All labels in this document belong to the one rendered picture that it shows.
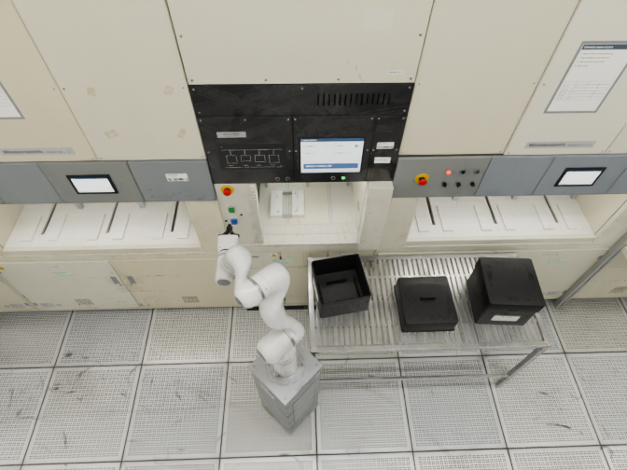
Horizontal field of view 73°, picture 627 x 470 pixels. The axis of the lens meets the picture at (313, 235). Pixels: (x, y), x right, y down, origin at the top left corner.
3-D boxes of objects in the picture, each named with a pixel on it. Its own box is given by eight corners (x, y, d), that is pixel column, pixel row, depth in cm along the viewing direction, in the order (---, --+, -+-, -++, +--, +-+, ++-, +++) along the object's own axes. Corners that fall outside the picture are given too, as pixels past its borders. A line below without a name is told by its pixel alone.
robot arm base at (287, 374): (285, 393, 211) (283, 380, 196) (259, 366, 219) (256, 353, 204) (311, 365, 220) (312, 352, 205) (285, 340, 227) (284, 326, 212)
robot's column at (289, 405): (290, 436, 269) (285, 406, 208) (260, 405, 280) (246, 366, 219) (320, 403, 281) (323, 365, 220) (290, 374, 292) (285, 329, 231)
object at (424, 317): (401, 332, 231) (406, 323, 220) (393, 284, 248) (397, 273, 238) (454, 330, 232) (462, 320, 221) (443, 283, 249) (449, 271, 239)
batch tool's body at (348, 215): (245, 316, 317) (186, 93, 160) (252, 217, 373) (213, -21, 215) (363, 313, 320) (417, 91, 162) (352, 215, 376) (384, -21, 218)
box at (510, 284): (474, 324, 234) (490, 303, 214) (465, 279, 251) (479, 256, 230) (525, 326, 234) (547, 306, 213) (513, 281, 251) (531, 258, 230)
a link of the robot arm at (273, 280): (268, 344, 196) (295, 323, 202) (284, 361, 188) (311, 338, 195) (240, 275, 161) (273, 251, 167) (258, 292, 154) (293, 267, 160)
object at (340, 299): (310, 276, 251) (310, 260, 237) (355, 269, 254) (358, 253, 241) (320, 319, 235) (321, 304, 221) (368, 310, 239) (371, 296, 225)
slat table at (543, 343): (309, 393, 285) (310, 352, 224) (307, 311, 320) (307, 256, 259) (499, 387, 289) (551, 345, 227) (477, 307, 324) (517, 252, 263)
